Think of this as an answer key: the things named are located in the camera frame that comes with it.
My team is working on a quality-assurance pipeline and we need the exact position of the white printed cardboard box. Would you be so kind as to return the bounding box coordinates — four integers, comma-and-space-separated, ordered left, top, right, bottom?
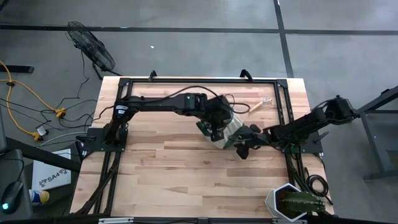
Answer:
32, 148, 72, 191

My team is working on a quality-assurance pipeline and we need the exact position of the white floor cable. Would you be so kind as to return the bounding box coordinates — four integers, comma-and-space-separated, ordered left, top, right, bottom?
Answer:
39, 131, 88, 147

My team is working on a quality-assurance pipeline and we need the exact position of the silver aluminium bar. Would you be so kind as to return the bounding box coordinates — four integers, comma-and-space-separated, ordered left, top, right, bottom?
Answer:
272, 218, 308, 224
98, 217, 134, 224

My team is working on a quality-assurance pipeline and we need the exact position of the black floor fan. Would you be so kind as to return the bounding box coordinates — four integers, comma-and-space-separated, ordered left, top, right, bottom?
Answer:
65, 21, 123, 80

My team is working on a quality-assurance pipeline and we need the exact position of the yellow extension cable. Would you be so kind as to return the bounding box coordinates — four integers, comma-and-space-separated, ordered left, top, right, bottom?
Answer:
0, 60, 67, 141

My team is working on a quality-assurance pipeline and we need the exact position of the black desk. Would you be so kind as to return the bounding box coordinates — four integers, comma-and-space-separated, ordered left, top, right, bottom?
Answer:
0, 107, 82, 220

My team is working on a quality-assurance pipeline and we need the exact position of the black coiled cable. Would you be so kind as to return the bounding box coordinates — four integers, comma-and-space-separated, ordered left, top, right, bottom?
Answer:
303, 167, 334, 206

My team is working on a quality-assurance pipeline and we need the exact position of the grey metal desk frame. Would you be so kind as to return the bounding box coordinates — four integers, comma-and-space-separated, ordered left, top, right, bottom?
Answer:
341, 85, 398, 183

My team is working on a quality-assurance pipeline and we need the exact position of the green cactus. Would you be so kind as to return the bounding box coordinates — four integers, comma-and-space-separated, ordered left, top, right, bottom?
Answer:
279, 191, 326, 215

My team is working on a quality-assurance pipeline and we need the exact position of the hand rake wooden handle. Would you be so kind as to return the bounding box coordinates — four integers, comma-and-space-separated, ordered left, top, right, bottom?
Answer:
248, 95, 273, 113

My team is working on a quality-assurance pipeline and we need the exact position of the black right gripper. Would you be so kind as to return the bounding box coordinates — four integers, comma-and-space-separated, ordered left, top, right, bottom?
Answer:
236, 124, 271, 159

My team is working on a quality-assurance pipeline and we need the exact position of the black computer mouse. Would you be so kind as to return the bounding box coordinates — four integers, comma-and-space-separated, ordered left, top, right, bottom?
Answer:
0, 181, 25, 215

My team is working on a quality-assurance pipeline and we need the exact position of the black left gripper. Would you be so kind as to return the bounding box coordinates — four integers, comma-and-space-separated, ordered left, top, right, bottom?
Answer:
201, 96, 234, 142

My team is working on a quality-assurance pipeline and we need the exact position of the black metal floor bar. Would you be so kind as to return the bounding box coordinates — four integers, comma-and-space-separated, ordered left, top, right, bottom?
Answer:
0, 65, 35, 75

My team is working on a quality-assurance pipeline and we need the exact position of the white angular plant pot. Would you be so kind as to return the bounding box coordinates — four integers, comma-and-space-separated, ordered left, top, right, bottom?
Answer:
264, 182, 315, 223

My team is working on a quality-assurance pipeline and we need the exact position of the beige green-trimmed gardening bag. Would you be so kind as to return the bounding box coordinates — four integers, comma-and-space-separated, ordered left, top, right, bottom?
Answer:
195, 114, 249, 150

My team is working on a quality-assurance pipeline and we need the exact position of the yellow blue bottle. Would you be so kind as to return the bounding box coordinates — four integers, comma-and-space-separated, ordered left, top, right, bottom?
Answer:
29, 189, 50, 206

